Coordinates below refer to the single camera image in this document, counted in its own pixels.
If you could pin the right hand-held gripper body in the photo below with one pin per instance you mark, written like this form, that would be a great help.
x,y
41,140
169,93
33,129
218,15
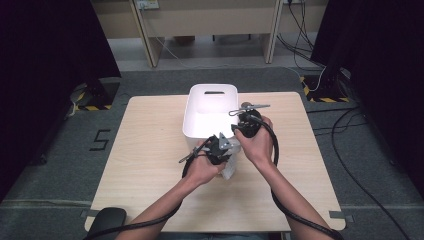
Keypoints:
x,y
250,126

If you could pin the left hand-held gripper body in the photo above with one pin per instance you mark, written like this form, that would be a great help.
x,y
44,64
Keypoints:
x,y
218,153

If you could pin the white cloth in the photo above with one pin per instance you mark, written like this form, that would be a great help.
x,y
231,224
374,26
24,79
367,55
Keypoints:
x,y
231,170

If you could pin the white plastic basket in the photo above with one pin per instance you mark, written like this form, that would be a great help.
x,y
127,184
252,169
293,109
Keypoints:
x,y
206,110

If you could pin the person's right hand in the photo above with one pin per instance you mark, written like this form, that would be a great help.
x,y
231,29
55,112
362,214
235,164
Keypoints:
x,y
258,148

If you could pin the person's left hand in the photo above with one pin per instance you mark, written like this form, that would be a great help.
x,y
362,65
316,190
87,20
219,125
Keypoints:
x,y
200,170

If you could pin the black stand base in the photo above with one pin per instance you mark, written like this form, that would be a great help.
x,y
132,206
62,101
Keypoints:
x,y
328,86
103,91

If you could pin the beige desk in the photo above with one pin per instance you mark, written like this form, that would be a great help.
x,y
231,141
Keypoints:
x,y
213,20

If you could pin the grey tape strip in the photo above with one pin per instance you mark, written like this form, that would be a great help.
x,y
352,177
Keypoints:
x,y
336,215
86,213

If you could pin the black chair armrest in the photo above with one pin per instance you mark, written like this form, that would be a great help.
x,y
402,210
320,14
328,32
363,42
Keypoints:
x,y
106,220

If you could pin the black curtain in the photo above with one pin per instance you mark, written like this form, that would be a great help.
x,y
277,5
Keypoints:
x,y
40,66
393,66

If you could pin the wall power socket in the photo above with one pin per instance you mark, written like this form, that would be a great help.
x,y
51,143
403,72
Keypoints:
x,y
147,4

